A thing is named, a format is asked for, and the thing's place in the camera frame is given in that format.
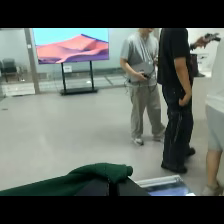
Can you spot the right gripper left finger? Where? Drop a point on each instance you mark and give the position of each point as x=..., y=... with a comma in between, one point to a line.
x=96, y=189

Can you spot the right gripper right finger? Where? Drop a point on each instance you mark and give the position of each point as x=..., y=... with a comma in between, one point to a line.
x=130, y=190

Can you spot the dark green garment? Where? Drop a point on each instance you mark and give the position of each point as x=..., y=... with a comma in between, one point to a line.
x=83, y=176

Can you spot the person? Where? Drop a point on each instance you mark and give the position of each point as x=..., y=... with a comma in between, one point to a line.
x=215, y=126
x=141, y=100
x=176, y=126

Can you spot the display screen on black stand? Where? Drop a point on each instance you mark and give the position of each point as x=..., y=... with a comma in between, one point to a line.
x=71, y=46

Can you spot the black chair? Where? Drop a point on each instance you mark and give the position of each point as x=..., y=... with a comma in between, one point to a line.
x=9, y=68

